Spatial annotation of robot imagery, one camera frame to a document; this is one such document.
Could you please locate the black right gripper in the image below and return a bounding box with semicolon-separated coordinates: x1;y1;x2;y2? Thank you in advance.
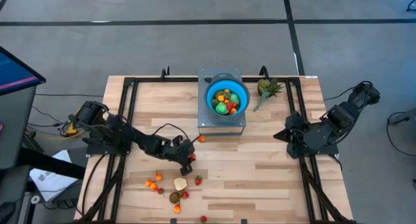
273;112;309;159

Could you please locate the red toy apple half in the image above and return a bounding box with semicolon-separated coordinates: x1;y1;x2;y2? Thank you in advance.
173;177;188;192

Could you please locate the blue collapsible colander grey rim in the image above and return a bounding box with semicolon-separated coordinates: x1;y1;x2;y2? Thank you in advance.
204;73;251;123

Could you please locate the grey perforated metal stand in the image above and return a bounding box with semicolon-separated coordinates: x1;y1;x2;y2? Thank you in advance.
197;68;247;136

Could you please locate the white paper sheet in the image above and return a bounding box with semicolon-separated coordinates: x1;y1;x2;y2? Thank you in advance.
29;149;79;203

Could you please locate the grey cabinet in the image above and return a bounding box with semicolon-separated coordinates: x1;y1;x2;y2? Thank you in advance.
0;86;37;170

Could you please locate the blue screen monitor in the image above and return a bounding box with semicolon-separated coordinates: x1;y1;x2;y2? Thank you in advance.
0;45;47;97

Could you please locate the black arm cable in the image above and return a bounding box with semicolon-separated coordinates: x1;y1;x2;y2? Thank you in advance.
151;123;191;141

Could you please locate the black table frame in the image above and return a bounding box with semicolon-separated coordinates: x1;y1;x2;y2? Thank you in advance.
77;75;350;224

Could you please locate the black floor cable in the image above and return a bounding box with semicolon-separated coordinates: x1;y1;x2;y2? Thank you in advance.
385;112;416;157

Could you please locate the yellow cable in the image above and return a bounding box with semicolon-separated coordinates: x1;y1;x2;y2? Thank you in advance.
25;108;84;141

